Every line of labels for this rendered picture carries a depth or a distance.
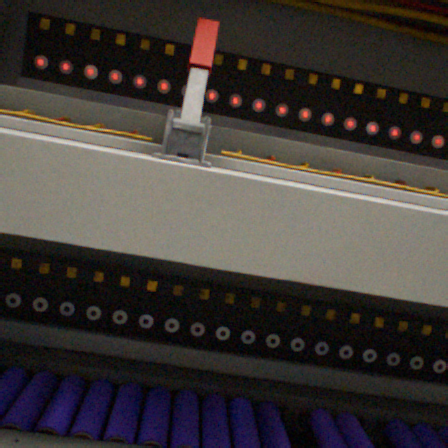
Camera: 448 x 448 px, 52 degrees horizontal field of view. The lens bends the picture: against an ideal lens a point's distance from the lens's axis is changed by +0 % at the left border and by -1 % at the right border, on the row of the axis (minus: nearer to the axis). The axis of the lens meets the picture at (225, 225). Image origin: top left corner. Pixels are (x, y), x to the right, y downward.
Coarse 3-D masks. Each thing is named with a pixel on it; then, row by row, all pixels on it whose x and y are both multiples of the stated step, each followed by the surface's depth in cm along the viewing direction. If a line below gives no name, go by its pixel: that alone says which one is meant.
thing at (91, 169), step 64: (64, 64) 38; (128, 64) 39; (192, 64) 24; (256, 64) 39; (0, 128) 23; (64, 128) 25; (128, 128) 28; (192, 128) 23; (256, 128) 39; (320, 128) 40; (384, 128) 41; (0, 192) 20; (64, 192) 21; (128, 192) 21; (192, 192) 21; (256, 192) 21; (320, 192) 21; (384, 192) 27; (192, 256) 21; (256, 256) 22; (320, 256) 22; (384, 256) 22
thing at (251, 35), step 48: (48, 0) 42; (96, 0) 42; (144, 0) 43; (192, 0) 43; (240, 0) 44; (0, 48) 41; (240, 48) 43; (288, 48) 44; (336, 48) 44; (384, 48) 45; (432, 48) 45; (0, 240) 39; (288, 288) 41
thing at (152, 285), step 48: (0, 288) 35; (48, 288) 35; (96, 288) 36; (144, 288) 36; (192, 288) 36; (240, 288) 37; (144, 336) 37; (192, 336) 37; (240, 336) 37; (288, 336) 37; (336, 336) 38; (384, 336) 38; (432, 336) 38
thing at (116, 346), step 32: (0, 320) 35; (96, 352) 36; (128, 352) 36; (160, 352) 36; (192, 352) 36; (224, 352) 37; (320, 384) 37; (352, 384) 38; (384, 384) 38; (416, 384) 38
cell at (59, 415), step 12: (60, 384) 32; (72, 384) 32; (84, 384) 33; (60, 396) 30; (72, 396) 31; (48, 408) 29; (60, 408) 29; (72, 408) 30; (48, 420) 27; (60, 420) 28; (60, 432) 27
